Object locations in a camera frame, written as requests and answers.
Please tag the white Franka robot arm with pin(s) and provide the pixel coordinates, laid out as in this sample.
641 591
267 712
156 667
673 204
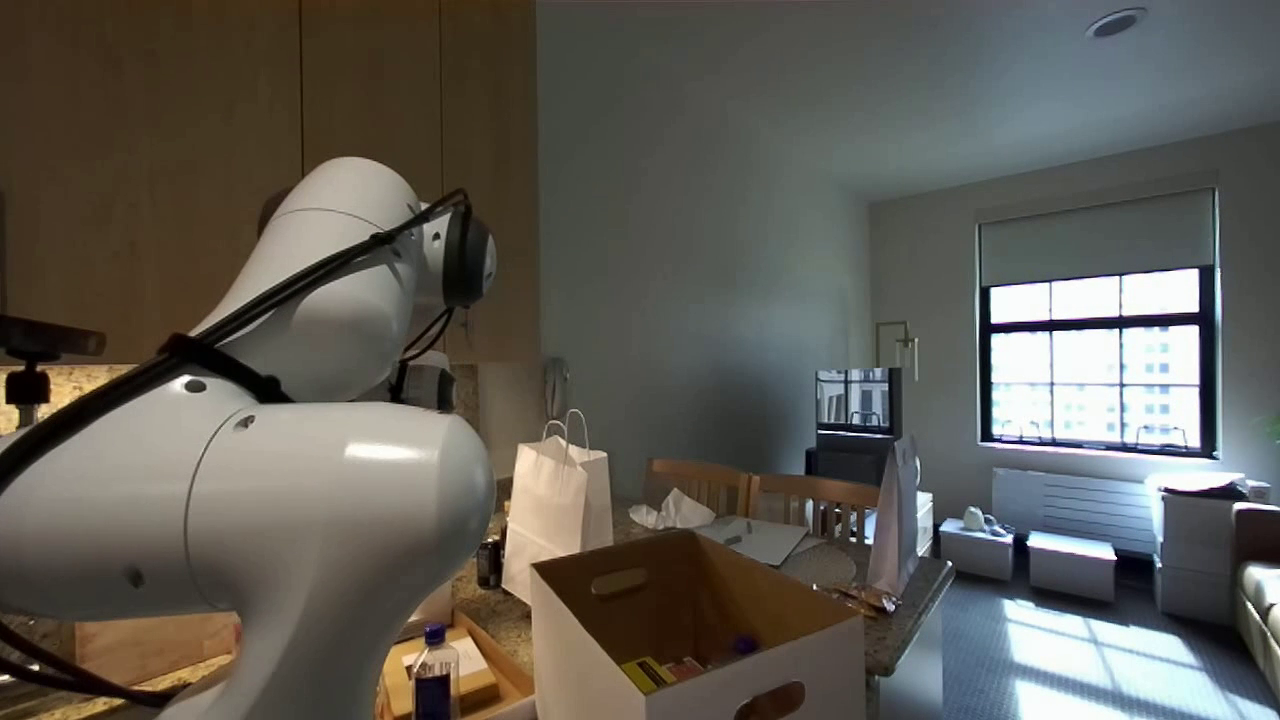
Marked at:
267 533

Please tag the white cardboard storage box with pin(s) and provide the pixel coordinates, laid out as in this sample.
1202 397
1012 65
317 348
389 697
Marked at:
584 667

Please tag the white floor box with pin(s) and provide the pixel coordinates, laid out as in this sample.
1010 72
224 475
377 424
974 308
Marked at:
979 549
1069 564

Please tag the wooden chair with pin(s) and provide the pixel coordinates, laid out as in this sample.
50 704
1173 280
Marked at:
695 482
817 506

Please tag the crumpled white tissue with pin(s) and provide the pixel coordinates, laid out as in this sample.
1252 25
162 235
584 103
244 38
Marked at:
673 510

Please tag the white notebook papers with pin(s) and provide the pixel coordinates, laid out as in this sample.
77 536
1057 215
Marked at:
761 543

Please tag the small television screen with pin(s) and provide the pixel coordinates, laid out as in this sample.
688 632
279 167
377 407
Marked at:
858 403

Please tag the black television stand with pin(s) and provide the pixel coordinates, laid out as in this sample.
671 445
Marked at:
846 462

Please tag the white printed shopping bag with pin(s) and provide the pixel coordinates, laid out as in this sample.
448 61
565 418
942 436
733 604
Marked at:
896 520

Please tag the yellow book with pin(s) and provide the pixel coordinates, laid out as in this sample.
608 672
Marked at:
645 672

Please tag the wooden tray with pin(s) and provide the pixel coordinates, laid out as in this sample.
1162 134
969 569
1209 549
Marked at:
489 672

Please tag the white radiator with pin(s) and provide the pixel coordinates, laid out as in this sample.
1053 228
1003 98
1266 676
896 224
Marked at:
1064 506

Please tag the black framed window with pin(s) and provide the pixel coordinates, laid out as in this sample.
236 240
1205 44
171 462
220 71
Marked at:
1098 363

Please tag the white roller blind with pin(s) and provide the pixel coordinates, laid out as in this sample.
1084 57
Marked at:
1094 240

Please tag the round ceiling light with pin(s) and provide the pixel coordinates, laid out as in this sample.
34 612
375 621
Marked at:
1113 20

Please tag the white drawer unit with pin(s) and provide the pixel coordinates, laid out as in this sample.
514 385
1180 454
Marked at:
1197 555

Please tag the white wall phone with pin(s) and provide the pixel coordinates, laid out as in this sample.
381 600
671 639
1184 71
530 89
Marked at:
555 385

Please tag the wooden wall cabinets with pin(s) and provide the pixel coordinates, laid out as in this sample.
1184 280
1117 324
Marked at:
162 107

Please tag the black camera on tripod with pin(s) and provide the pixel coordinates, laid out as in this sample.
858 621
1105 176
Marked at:
41 342

